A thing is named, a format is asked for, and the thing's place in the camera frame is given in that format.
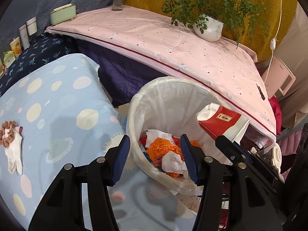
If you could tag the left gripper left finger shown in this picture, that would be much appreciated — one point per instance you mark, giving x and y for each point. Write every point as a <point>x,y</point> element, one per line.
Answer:
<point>61,206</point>

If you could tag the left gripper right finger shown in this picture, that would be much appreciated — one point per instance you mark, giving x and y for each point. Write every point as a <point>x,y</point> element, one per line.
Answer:
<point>207,172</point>

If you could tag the white glove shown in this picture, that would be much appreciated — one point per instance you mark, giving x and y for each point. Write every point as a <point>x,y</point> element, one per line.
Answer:
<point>13,152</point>

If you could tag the brown scrunchie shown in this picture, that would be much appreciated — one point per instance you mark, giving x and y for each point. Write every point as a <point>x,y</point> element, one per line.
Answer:
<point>7,133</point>

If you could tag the orange plastic bag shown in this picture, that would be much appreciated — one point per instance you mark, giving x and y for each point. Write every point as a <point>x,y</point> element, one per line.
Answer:
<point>167,157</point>

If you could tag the white paper towel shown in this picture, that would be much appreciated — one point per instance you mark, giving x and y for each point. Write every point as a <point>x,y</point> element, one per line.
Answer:
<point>153,134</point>

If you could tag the white lined trash bin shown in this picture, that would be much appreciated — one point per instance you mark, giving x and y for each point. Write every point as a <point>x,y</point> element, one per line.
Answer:
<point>170,105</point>

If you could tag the pink quilted jacket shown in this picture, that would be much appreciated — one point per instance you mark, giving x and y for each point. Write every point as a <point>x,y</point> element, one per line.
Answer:
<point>289,146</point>

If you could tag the black hair clip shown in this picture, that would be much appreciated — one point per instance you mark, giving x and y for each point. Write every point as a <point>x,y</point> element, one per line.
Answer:
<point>261,93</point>

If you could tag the light blue patterned tablecloth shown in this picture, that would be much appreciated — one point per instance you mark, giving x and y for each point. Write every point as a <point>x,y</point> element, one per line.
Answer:
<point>67,118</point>

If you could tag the pink bed sheet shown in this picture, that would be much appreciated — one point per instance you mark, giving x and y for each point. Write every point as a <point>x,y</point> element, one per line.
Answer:
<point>150,39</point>

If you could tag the white card box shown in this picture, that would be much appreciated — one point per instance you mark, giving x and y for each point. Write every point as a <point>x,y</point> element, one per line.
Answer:
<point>2,68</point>

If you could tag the white green small box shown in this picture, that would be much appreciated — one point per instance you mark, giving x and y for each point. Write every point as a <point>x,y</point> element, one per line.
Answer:
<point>9,58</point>

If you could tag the navy floral cloth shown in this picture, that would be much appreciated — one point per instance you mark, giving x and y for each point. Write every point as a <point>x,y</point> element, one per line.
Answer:
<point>47,49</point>

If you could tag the orange printed small box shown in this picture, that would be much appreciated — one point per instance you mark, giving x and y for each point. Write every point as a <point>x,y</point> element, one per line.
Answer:
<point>15,45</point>

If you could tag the white tall bottle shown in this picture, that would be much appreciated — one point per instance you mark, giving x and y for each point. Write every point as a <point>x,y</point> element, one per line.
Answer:
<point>24,36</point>

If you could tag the white jar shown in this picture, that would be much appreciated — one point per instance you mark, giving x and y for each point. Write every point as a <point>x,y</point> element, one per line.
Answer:
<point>31,26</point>

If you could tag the mint green tissue box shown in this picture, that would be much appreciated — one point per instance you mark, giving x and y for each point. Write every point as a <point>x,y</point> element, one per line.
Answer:
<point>62,14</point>

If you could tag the white potted green plant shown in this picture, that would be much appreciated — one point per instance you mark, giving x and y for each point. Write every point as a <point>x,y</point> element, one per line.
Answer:
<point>239,17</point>

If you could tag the blue velvet backdrop cloth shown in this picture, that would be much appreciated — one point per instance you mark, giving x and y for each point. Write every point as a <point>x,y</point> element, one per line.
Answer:
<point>20,11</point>

